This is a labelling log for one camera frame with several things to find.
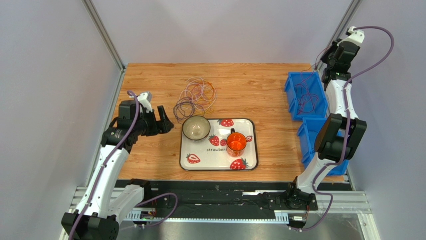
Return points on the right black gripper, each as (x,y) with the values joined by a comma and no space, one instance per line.
(326,76)

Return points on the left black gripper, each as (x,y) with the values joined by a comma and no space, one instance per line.
(162,126)

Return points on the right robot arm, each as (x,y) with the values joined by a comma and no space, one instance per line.
(342,131)

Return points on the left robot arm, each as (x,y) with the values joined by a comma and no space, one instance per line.
(97,217)

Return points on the beige ceramic bowl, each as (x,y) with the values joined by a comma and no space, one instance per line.
(196,128)

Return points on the far blue plastic bin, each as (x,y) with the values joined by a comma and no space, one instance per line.
(306,96)

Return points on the blue plastic bin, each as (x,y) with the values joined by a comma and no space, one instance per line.
(306,96)
(307,134)

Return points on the white strawberry tray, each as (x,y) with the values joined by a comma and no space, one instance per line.
(210,153)

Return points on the near blue plastic bin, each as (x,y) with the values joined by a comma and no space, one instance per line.
(307,134)

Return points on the orange transparent mug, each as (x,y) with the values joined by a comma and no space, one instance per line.
(236,144)

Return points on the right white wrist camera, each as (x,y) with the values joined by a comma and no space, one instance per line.
(354,36)

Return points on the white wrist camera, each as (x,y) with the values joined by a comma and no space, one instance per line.
(145,99)
(354,36)

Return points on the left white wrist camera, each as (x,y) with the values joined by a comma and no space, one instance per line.
(145,99)

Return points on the aluminium frame rail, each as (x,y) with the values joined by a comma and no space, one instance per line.
(329,203)

